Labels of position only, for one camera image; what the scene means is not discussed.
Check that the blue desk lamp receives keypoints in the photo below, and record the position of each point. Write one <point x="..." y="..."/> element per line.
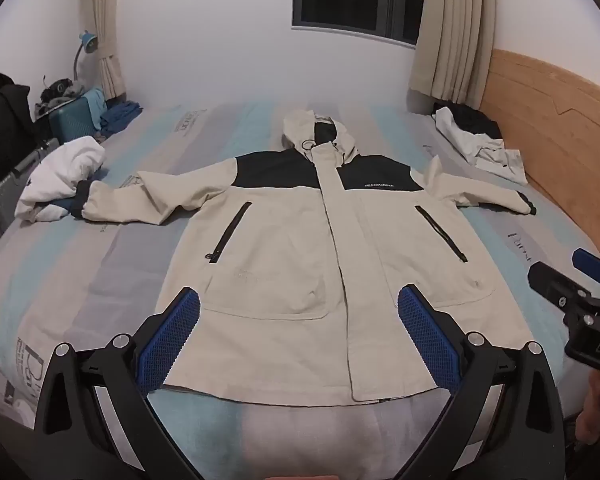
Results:
<point x="87" y="42"/>

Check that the beige pleated curtain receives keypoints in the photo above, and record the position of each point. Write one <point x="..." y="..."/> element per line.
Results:
<point x="452" y="25"/>

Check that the dark blue clothes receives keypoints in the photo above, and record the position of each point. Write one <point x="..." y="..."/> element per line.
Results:
<point x="117" y="117"/>

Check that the beige tied curtain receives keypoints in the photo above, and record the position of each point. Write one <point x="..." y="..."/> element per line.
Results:
<point x="107" y="25"/>

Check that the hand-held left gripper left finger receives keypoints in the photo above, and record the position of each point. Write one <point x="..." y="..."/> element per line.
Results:
<point x="169" y="340"/>

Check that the beige and black hooded jacket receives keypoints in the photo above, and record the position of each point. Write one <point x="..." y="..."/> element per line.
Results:
<point x="280" y="260"/>

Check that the black backpack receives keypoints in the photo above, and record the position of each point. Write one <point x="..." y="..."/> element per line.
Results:
<point x="2" y="120"/>

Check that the teal suitcase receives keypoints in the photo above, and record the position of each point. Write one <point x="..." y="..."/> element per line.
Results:
<point x="67" y="120"/>

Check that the light blue cloth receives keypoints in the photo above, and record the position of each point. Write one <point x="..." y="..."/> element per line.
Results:
<point x="96" y="107"/>

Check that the wooden headboard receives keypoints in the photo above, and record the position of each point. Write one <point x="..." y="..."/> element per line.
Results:
<point x="565" y="120"/>

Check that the white crumpled garment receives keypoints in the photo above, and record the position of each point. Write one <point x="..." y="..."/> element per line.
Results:
<point x="490" y="155"/>

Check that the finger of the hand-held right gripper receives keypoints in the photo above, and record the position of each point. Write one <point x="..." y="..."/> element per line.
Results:
<point x="595" y="266"/>
<point x="560" y="285"/>

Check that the grey clothes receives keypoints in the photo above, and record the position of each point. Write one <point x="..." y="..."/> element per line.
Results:
<point x="72" y="91"/>

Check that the bed with striped sheet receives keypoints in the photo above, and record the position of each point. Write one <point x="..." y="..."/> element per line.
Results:
<point x="105" y="280"/>

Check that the white and blue garment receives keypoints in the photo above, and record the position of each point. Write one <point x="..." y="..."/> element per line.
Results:
<point x="65" y="170"/>

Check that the black garment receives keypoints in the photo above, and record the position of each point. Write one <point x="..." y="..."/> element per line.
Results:
<point x="472" y="119"/>

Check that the silver suitcase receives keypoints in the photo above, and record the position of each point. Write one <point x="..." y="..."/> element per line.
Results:
<point x="10" y="185"/>

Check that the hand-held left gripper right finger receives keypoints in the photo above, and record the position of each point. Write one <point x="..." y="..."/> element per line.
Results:
<point x="429" y="340"/>

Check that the black headphones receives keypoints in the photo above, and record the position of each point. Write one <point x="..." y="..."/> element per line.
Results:
<point x="56" y="89"/>

